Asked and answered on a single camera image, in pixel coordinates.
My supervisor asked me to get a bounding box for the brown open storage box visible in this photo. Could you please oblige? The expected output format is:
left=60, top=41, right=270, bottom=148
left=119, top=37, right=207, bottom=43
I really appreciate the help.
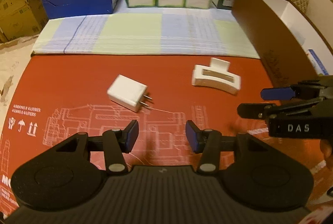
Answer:
left=232, top=0, right=332, bottom=87

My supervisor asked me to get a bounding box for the brown cardboard box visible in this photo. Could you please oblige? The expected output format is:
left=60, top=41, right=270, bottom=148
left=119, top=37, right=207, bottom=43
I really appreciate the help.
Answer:
left=1, top=0, right=48, bottom=41

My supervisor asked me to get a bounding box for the cream hair claw clip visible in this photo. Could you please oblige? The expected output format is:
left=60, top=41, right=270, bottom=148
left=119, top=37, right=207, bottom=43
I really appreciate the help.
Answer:
left=191, top=58, right=241, bottom=95

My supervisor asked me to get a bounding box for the blue medicine box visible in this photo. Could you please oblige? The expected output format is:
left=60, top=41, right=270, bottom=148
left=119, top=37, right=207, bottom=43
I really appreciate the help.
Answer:
left=307, top=49, right=329, bottom=76

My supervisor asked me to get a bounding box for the person's right hand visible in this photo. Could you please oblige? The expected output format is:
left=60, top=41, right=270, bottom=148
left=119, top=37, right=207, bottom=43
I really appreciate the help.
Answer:
left=320, top=140, right=333, bottom=170

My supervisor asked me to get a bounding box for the small white charger plug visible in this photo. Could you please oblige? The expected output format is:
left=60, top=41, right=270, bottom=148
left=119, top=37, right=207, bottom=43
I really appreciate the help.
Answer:
left=107, top=74, right=152, bottom=112

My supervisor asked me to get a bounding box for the cream patterned bedsheet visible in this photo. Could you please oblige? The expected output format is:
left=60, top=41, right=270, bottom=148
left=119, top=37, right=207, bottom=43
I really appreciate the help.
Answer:
left=0, top=35, right=38, bottom=133

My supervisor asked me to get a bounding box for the pastel plaid cloth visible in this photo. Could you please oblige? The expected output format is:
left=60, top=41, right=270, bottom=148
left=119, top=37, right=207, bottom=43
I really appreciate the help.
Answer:
left=32, top=7, right=258, bottom=59

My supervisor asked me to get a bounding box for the red Motul cardboard mat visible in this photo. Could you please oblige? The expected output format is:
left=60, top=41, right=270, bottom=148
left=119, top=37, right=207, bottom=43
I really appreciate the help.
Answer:
left=1, top=55, right=332, bottom=215

